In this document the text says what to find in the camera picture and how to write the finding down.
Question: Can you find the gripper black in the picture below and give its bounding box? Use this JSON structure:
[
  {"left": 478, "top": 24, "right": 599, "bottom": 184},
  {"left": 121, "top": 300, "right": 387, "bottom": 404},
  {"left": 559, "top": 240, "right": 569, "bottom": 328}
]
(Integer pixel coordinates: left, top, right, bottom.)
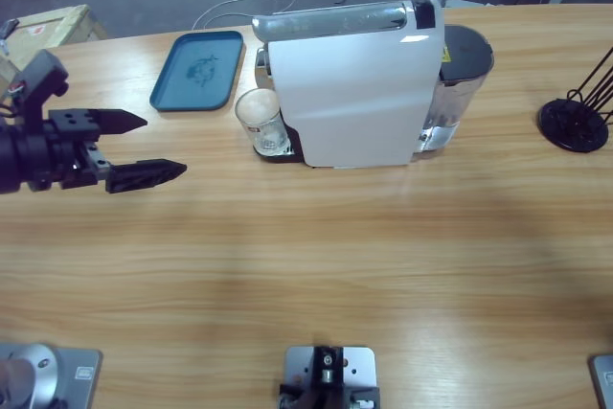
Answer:
[{"left": 0, "top": 108, "right": 189, "bottom": 195}]

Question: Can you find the clear drinking glass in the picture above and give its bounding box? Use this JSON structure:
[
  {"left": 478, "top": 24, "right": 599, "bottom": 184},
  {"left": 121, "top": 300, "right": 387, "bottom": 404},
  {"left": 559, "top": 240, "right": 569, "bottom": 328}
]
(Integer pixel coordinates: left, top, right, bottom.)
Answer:
[{"left": 234, "top": 87, "right": 291, "bottom": 156}]

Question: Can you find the white capsule coffee machine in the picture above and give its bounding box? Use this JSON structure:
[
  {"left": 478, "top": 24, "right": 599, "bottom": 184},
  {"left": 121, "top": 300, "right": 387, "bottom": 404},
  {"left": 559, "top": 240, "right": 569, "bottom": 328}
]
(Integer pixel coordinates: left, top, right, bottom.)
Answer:
[{"left": 252, "top": 0, "right": 446, "bottom": 170}]

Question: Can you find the clear water tank black lid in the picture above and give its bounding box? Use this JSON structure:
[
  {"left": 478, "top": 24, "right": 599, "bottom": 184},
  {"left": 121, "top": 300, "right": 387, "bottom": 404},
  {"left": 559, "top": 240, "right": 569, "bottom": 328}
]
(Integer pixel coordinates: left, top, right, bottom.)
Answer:
[{"left": 420, "top": 24, "right": 495, "bottom": 161}]

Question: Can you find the teal plastic tray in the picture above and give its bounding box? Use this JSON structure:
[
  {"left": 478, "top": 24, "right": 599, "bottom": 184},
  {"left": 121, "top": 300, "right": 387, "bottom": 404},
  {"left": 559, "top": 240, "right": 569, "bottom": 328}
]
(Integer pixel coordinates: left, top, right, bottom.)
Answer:
[{"left": 148, "top": 30, "right": 246, "bottom": 113}]

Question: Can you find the wooden crate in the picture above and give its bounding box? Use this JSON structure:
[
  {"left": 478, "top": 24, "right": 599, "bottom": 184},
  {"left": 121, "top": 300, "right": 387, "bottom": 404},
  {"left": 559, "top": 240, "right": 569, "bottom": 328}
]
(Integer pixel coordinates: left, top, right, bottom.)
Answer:
[{"left": 0, "top": 4, "right": 109, "bottom": 73}]

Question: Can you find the drip tray with metal grille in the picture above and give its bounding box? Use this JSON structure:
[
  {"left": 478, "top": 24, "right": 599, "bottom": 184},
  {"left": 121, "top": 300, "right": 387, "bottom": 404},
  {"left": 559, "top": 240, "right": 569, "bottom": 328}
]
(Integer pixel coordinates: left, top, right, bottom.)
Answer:
[{"left": 253, "top": 138, "right": 301, "bottom": 164}]

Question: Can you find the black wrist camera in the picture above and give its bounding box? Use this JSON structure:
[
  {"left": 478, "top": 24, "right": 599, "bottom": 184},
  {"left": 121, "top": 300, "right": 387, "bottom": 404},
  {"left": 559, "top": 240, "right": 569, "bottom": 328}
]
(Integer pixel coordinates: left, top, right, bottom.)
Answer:
[{"left": 9, "top": 48, "right": 69, "bottom": 124}]

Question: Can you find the black wire capsule stand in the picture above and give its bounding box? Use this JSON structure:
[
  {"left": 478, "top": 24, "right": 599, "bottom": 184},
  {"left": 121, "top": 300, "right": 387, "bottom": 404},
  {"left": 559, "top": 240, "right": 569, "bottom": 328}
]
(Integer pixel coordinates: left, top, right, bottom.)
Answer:
[{"left": 536, "top": 47, "right": 613, "bottom": 155}]

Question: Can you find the arm grey base plate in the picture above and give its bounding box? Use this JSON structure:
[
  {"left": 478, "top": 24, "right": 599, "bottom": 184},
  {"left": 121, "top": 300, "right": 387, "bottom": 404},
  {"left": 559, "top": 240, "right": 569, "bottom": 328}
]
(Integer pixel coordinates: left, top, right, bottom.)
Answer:
[
  {"left": 0, "top": 342, "right": 103, "bottom": 409},
  {"left": 588, "top": 353, "right": 613, "bottom": 409}
]

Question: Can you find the dark extrusion post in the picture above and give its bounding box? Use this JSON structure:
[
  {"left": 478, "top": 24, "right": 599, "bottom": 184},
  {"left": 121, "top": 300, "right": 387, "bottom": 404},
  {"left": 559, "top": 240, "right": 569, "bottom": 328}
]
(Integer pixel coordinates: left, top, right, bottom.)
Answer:
[{"left": 311, "top": 344, "right": 345, "bottom": 389}]

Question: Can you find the grey centre mount plate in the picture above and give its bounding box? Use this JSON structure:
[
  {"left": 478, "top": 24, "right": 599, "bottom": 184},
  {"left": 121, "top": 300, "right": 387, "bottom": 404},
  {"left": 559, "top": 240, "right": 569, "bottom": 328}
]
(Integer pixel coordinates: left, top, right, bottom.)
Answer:
[{"left": 279, "top": 344, "right": 382, "bottom": 409}]

